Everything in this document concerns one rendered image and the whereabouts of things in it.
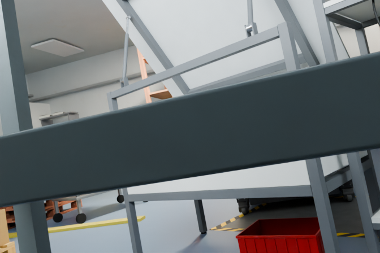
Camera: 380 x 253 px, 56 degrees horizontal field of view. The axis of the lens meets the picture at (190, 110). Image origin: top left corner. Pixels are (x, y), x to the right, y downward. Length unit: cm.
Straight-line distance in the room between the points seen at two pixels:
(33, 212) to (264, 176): 95
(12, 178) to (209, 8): 184
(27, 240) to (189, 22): 158
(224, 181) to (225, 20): 87
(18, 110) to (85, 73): 967
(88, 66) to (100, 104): 113
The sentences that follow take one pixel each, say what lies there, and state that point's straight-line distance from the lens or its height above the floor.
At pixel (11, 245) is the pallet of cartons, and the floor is 11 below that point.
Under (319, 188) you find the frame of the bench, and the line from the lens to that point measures 135.
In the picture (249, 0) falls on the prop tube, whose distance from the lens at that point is 152.
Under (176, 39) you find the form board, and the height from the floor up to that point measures 125.
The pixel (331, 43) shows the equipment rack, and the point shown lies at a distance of 147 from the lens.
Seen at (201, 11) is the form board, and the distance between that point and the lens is 200.
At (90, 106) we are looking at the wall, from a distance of 1022.
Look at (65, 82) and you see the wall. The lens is 1071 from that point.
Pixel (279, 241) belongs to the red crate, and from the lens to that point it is 176.
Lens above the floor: 64
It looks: 5 degrees up
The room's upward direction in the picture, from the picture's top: 11 degrees counter-clockwise
